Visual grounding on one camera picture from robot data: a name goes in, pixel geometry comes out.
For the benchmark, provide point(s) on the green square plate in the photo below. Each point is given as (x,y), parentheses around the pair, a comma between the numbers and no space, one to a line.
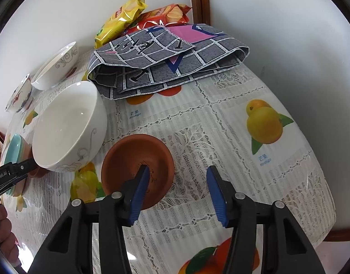
(11,147)

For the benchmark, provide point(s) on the fruit print tablecloth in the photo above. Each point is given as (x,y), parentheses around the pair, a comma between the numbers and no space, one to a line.
(220,125)

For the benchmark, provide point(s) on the yellow snack bag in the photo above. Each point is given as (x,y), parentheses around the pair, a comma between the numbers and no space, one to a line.
(120,20)

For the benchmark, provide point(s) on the brown wooden baseboard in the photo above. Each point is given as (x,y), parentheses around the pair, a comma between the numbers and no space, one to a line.
(343,234)

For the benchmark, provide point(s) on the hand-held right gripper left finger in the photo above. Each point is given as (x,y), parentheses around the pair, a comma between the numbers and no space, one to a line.
(140,194)

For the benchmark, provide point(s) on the teal square plate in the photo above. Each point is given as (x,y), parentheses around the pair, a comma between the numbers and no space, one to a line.
(19,149)

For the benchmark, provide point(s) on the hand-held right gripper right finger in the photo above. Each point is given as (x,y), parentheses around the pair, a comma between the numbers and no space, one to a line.
(217,197)

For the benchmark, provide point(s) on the blue floral footed bowl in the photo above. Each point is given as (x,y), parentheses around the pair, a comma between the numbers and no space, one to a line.
(19,94)

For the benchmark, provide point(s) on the large white bowl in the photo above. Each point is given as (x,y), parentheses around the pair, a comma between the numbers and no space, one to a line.
(55,68)

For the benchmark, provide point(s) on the pink square plate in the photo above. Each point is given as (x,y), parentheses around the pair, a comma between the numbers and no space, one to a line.
(22,188)

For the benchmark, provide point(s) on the red snack bag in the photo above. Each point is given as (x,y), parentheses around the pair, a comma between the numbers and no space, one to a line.
(169,12)

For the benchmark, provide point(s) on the grey checked folded cloth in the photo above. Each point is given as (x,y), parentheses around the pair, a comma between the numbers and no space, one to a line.
(169,57)

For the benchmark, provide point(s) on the person's left hand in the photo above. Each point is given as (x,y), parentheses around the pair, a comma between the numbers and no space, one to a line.
(5,234)

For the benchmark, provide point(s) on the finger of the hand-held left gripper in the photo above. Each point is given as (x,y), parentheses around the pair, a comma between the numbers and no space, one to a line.
(29,167)

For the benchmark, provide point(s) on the white patterned bowl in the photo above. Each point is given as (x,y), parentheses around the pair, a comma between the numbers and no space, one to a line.
(66,125)

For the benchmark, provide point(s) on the small brown bowl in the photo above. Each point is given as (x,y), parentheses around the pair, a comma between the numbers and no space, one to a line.
(38,173)
(129,155)

